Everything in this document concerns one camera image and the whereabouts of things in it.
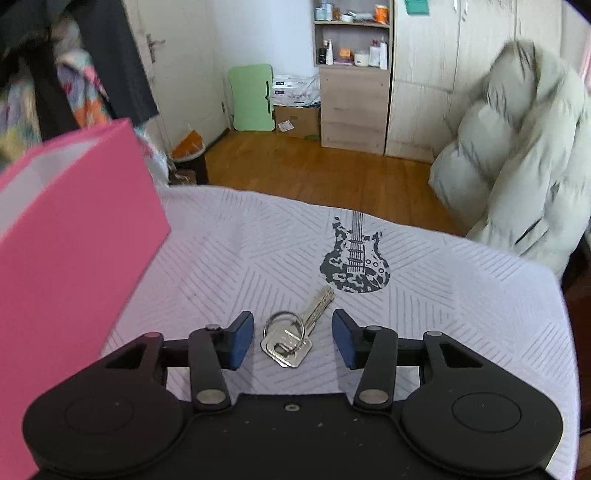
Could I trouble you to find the silver keys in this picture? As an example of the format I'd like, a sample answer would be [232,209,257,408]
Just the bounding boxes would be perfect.
[260,286,335,369]

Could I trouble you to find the pink cardboard box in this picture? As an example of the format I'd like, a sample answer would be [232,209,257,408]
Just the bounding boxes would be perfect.
[1,120,170,479]

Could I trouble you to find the white guitar print tablecloth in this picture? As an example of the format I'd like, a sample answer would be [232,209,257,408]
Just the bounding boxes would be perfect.
[104,186,580,479]

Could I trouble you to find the pale green puffer jacket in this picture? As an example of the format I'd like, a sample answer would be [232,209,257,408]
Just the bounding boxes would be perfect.
[429,40,590,277]

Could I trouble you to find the cardboard box on floor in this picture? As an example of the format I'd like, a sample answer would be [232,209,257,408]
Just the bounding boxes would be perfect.
[274,106,321,141]

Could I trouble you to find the wooden wardrobe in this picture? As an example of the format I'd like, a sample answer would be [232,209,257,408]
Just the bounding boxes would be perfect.
[386,1,581,162]

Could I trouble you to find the white door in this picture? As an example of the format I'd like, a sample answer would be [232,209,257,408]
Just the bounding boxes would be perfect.
[124,1,228,151]

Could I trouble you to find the wooden shelf cabinet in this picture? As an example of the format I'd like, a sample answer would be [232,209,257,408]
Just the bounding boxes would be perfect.
[311,1,396,154]

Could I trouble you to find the black hanging garment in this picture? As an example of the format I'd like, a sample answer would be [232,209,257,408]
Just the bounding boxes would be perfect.
[1,1,158,151]

